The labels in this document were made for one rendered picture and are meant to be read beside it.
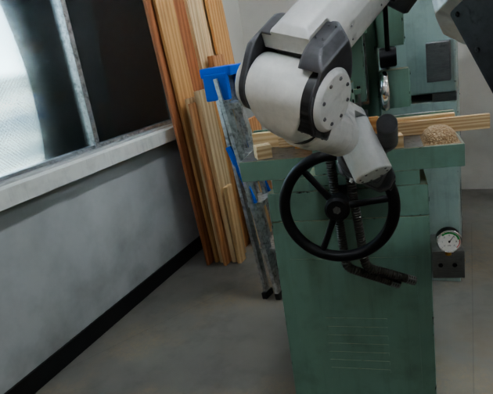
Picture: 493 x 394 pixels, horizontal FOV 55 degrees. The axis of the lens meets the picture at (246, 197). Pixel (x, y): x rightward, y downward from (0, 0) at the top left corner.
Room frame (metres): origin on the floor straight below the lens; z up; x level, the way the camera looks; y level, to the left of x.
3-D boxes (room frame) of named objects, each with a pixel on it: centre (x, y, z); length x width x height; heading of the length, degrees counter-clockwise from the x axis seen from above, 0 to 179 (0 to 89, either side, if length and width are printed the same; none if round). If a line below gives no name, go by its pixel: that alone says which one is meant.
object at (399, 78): (1.53, -0.53, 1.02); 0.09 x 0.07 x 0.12; 72
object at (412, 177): (1.34, -0.30, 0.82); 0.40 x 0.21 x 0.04; 72
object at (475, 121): (1.37, -0.41, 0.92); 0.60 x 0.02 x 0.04; 72
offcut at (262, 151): (1.35, -0.07, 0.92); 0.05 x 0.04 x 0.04; 8
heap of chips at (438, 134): (1.24, -0.54, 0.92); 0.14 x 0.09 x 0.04; 162
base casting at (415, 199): (1.52, -0.36, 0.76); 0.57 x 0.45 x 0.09; 162
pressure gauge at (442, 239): (1.12, -0.50, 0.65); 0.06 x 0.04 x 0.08; 72
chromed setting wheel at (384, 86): (1.49, -0.48, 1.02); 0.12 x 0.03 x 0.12; 162
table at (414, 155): (1.30, -0.30, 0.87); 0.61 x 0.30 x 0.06; 72
